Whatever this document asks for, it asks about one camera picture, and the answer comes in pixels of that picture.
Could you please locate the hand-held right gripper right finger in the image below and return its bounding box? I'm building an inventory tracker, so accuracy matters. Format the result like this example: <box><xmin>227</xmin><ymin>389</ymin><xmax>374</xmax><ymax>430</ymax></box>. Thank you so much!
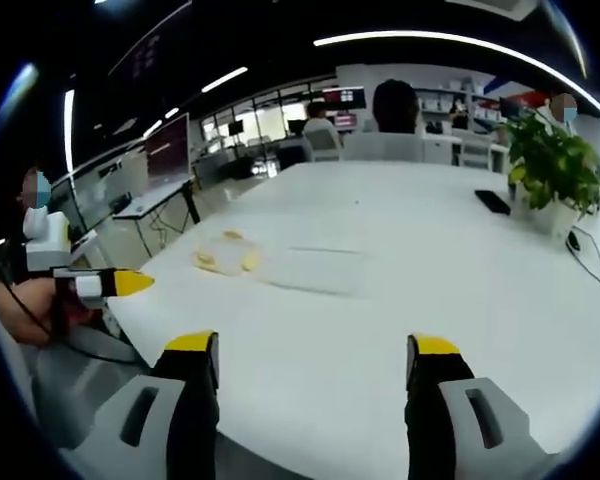
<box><xmin>404</xmin><ymin>333</ymin><xmax>552</xmax><ymax>480</ymax></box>

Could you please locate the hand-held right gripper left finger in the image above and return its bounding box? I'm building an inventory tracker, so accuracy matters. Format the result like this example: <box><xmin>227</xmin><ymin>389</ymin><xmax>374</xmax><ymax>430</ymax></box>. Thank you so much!
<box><xmin>87</xmin><ymin>329</ymin><xmax>221</xmax><ymax>480</ymax></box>

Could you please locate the white side desk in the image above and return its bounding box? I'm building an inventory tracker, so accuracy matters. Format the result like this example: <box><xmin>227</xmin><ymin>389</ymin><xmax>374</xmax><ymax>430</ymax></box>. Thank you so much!
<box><xmin>111</xmin><ymin>178</ymin><xmax>202</xmax><ymax>257</ymax></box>

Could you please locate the large computer monitor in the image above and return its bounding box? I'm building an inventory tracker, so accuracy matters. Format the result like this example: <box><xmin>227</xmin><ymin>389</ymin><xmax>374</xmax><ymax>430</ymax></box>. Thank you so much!
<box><xmin>144</xmin><ymin>113</ymin><xmax>192</xmax><ymax>193</ymax></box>

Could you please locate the black phone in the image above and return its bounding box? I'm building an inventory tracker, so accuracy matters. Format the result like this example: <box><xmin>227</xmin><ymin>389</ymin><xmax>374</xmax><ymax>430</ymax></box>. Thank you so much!
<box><xmin>474</xmin><ymin>188</ymin><xmax>513</xmax><ymax>217</ymax></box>

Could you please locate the short ceiling light bar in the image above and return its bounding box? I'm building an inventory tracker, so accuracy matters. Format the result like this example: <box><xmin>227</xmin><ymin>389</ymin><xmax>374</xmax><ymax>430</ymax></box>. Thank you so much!
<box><xmin>200</xmin><ymin>65</ymin><xmax>250</xmax><ymax>95</ymax></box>

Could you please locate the green potted plant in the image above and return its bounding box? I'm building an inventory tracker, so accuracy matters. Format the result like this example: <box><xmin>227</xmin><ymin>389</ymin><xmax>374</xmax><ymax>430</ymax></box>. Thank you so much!
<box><xmin>505</xmin><ymin>110</ymin><xmax>600</xmax><ymax>237</ymax></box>

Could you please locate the white office chair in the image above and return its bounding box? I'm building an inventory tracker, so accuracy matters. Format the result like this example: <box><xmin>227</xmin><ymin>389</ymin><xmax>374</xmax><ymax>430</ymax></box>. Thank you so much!
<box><xmin>340</xmin><ymin>131</ymin><xmax>427</xmax><ymax>164</ymax></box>
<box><xmin>304</xmin><ymin>127</ymin><xmax>342</xmax><ymax>163</ymax></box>

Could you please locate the white storage shelf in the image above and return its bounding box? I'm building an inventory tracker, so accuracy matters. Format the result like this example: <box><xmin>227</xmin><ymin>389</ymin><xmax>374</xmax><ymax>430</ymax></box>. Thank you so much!
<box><xmin>413</xmin><ymin>85</ymin><xmax>502</xmax><ymax>132</ymax></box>

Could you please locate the long curved ceiling light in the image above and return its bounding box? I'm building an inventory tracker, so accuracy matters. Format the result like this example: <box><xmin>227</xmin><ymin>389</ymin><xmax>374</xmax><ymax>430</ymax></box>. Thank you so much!
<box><xmin>312</xmin><ymin>30</ymin><xmax>600</xmax><ymax>124</ymax></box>

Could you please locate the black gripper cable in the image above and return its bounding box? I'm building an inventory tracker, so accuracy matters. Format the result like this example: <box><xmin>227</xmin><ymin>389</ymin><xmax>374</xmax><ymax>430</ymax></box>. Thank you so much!
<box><xmin>0</xmin><ymin>272</ymin><xmax>149</xmax><ymax>365</ymax></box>

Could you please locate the black desk cable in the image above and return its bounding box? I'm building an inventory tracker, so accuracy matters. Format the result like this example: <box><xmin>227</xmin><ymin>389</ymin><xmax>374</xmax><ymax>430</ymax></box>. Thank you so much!
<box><xmin>572</xmin><ymin>223</ymin><xmax>600</xmax><ymax>304</ymax></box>

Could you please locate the wall display screen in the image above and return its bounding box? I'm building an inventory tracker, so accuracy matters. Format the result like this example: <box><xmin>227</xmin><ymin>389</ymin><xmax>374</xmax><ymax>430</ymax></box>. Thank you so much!
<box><xmin>321</xmin><ymin>86</ymin><xmax>367</xmax><ymax>110</ymax></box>

